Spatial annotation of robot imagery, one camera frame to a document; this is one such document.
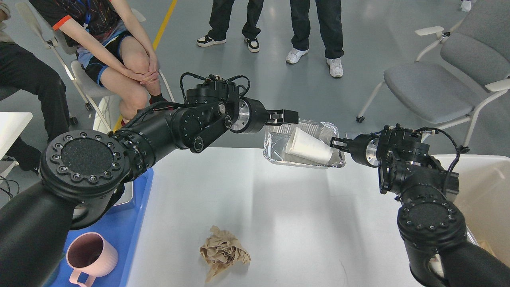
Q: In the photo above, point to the pink ribbed mug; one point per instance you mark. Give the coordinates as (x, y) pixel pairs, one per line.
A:
(90, 256)

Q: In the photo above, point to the brown paper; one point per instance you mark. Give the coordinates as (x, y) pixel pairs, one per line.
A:
(484, 244)
(222, 250)

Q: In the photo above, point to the white side table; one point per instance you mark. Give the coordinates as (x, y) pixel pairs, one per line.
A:
(11, 126)

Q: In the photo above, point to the white plastic bin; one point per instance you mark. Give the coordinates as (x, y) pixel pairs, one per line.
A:
(484, 199)

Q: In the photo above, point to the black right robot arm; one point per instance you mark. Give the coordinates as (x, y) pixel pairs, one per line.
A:
(432, 227)

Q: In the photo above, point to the white paper cup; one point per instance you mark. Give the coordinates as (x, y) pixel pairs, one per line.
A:
(306, 146)

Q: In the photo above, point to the person in black trousers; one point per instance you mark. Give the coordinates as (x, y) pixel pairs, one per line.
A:
(21, 69)

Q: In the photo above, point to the seated person black shirt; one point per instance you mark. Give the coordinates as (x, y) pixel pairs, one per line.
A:
(115, 59)

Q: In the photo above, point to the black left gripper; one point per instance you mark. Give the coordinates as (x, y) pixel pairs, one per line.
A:
(250, 116)

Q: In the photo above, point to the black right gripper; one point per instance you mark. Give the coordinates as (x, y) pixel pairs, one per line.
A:
(363, 148)

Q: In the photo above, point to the blue plastic tray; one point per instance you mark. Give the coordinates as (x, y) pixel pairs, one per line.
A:
(121, 226)

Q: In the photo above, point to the grey office chair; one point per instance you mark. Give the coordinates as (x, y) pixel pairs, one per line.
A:
(479, 47)

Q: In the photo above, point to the aluminium foil tray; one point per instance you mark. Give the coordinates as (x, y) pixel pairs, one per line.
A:
(276, 139)

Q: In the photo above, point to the stainless steel rectangular container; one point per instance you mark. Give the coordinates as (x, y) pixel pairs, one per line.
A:
(127, 195)

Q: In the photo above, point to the brown paper inside bin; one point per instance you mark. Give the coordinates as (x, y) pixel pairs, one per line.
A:
(484, 244)

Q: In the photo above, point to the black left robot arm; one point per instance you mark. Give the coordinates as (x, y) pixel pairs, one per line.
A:
(83, 171)

